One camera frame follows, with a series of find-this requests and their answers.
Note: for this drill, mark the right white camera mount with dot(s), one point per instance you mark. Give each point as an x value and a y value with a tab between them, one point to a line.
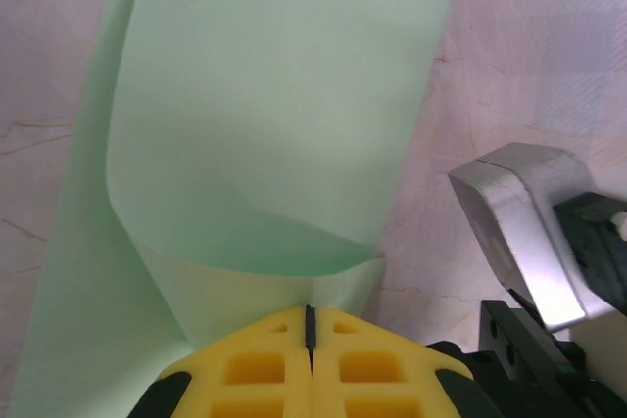
621	224

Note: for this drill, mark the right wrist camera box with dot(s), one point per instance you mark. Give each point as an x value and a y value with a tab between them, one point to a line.
514	193

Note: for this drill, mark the light green paper sheet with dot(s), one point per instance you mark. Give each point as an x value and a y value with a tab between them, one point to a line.
269	119

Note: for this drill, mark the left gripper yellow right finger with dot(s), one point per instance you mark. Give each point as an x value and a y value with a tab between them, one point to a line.
372	369

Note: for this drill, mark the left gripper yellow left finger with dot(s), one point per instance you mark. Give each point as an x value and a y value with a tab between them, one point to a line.
255	369

